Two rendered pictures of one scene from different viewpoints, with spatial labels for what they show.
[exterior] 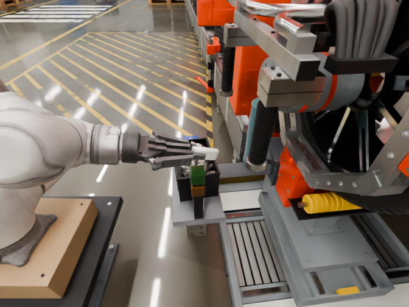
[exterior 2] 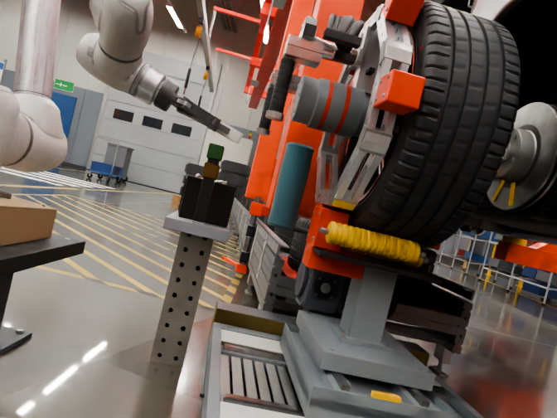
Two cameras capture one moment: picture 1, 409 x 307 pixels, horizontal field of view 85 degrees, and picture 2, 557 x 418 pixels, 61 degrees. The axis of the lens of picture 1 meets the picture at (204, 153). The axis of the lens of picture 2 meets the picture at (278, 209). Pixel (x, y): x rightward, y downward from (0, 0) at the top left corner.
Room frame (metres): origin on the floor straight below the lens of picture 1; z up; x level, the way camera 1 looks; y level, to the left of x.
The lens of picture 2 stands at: (-0.80, -0.16, 0.56)
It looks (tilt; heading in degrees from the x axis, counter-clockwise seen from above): 1 degrees down; 359
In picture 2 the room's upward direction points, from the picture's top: 14 degrees clockwise
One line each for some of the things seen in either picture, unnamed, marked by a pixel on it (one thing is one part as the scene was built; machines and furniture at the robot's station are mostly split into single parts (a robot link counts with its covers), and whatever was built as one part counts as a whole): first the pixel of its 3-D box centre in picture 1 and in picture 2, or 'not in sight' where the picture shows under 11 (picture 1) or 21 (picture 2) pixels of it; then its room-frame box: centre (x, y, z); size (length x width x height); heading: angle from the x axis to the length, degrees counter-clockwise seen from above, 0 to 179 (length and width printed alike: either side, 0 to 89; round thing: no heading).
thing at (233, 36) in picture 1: (240, 34); (285, 81); (0.69, -0.10, 0.93); 0.09 x 0.05 x 0.05; 96
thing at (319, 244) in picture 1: (324, 204); (366, 306); (0.56, -0.49, 0.32); 0.40 x 0.30 x 0.28; 6
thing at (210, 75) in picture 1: (210, 67); (249, 235); (2.17, -0.06, 0.30); 0.09 x 0.05 x 0.50; 6
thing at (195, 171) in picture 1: (197, 175); (215, 152); (0.42, 0.02, 0.64); 0.04 x 0.04 x 0.04; 6
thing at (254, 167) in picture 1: (261, 135); (281, 87); (0.35, -0.11, 0.83); 0.04 x 0.04 x 0.16
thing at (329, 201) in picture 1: (343, 200); (372, 242); (0.44, -0.44, 0.51); 0.29 x 0.06 x 0.06; 96
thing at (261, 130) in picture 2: (227, 70); (268, 109); (0.69, -0.07, 0.83); 0.04 x 0.04 x 0.16
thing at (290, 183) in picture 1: (305, 179); (336, 241); (0.55, -0.36, 0.48); 0.16 x 0.12 x 0.17; 96
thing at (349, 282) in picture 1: (313, 236); (353, 373); (0.53, -0.50, 0.13); 0.50 x 0.36 x 0.10; 6
